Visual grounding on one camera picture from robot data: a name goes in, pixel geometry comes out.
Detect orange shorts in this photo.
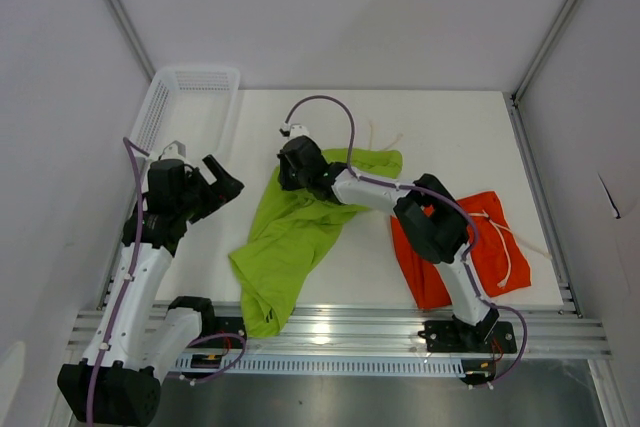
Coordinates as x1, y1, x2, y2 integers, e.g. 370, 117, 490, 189
390, 191, 532, 310

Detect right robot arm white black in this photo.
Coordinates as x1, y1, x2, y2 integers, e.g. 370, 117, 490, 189
278, 134, 499, 351

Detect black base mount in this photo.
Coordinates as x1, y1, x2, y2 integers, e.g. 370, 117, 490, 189
417, 320, 518, 354
200, 316, 247, 351

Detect left aluminium frame post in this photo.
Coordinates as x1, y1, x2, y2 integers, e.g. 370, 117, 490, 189
103, 0, 155, 80

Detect aluminium frame post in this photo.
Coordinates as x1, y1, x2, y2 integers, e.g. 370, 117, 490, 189
510, 0, 614, 104
103, 0, 155, 80

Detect purple cable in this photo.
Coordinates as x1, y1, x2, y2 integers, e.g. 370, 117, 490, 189
285, 94, 529, 388
85, 136, 247, 424

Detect white plastic basket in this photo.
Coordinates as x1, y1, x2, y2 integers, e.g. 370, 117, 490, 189
129, 64, 241, 164

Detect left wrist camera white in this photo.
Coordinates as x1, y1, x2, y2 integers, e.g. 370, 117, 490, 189
158, 141, 187, 163

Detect lime green shorts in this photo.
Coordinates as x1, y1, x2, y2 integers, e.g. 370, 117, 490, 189
228, 167, 372, 338

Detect right aluminium frame post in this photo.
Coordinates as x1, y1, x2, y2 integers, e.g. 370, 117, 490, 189
510, 0, 614, 104

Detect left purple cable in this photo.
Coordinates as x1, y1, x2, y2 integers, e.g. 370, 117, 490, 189
85, 136, 247, 424

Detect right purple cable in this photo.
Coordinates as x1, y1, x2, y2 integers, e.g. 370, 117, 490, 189
285, 94, 529, 388

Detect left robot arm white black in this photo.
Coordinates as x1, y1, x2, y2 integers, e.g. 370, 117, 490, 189
57, 155, 247, 426

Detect aluminium mounting rail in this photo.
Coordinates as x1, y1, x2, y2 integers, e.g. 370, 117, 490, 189
66, 302, 612, 361

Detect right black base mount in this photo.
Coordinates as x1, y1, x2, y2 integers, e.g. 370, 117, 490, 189
417, 320, 518, 354

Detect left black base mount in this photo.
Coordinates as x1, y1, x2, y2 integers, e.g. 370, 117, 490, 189
200, 316, 247, 351

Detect slotted white cable duct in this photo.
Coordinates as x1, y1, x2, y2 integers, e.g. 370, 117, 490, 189
170, 354, 465, 378

